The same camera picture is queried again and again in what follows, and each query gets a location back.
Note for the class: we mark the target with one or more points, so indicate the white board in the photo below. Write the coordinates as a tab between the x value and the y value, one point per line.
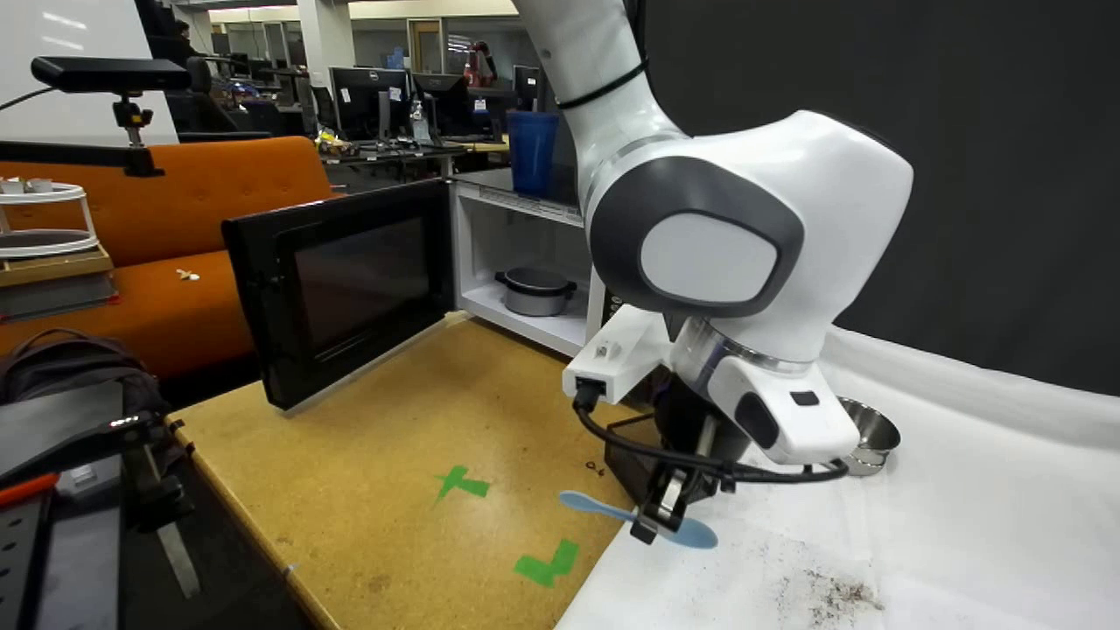
71	30

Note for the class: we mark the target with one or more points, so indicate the small white object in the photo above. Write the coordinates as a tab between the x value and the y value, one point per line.
188	273

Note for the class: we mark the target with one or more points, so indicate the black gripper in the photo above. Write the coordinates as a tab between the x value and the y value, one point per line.
684	414

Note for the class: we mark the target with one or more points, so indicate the black backpack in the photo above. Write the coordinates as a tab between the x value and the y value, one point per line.
71	386

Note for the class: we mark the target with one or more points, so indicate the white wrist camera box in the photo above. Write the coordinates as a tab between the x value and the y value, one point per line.
614	355

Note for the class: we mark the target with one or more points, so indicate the microwave door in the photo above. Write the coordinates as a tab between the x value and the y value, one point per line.
353	281

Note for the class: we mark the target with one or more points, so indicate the green tape mark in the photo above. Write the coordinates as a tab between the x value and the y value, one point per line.
543	568
461	479

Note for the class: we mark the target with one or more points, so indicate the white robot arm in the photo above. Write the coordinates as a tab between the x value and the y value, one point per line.
816	196

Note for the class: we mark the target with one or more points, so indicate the grey flat box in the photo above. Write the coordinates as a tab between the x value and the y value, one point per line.
59	283

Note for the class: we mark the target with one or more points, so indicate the black backdrop curtain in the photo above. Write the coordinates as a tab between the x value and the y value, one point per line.
1004	141

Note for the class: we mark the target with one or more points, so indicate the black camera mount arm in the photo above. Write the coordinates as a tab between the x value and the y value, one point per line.
71	152

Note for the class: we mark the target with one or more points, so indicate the grey pot with lid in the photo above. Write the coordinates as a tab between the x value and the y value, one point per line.
535	296

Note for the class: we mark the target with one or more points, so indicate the black stereo camera bar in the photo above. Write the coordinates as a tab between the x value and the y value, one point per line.
109	73

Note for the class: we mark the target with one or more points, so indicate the orange sofa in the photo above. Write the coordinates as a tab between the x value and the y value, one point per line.
188	196

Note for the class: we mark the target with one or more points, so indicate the black computer monitor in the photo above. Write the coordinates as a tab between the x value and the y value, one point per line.
363	105
461	108

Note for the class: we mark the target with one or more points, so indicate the blue plastic cup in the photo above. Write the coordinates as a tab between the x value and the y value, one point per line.
529	152

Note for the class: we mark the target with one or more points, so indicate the light blue plastic spoon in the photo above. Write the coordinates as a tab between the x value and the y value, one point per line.
595	506

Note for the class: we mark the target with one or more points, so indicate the white table cloth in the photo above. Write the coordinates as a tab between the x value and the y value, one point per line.
993	547

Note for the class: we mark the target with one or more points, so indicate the round metal bowl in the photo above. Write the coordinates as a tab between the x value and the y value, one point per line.
876	439

